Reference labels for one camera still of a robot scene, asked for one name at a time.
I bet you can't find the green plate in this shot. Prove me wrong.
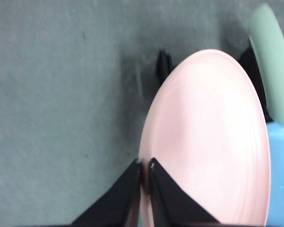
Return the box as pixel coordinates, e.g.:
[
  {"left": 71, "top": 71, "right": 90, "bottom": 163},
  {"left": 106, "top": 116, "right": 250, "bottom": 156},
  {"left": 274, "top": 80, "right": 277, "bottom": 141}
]
[{"left": 248, "top": 3, "right": 284, "bottom": 125}]

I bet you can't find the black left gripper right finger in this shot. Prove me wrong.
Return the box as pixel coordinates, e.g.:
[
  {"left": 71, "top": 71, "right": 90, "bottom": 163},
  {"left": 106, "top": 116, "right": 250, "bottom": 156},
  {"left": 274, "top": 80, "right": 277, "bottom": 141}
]
[{"left": 148, "top": 157, "right": 222, "bottom": 227}]

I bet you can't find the blue plate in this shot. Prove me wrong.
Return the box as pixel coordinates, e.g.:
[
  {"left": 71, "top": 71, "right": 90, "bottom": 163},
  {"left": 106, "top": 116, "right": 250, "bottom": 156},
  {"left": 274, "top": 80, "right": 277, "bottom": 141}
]
[{"left": 266, "top": 122, "right": 284, "bottom": 227}]

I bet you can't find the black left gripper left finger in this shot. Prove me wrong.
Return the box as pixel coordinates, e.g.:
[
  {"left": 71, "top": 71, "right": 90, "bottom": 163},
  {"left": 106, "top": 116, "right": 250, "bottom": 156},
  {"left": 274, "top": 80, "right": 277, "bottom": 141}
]
[{"left": 71, "top": 158, "right": 142, "bottom": 227}]

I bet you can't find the black plate rack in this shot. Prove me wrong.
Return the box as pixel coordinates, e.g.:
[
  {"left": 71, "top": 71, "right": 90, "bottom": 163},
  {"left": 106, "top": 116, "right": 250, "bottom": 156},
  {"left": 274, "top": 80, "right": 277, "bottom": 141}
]
[{"left": 156, "top": 46, "right": 284, "bottom": 122}]

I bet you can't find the pink plate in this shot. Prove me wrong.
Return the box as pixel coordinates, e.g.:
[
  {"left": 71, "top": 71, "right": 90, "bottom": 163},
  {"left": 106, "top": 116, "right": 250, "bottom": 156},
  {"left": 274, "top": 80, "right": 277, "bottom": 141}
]
[{"left": 138, "top": 49, "right": 272, "bottom": 227}]

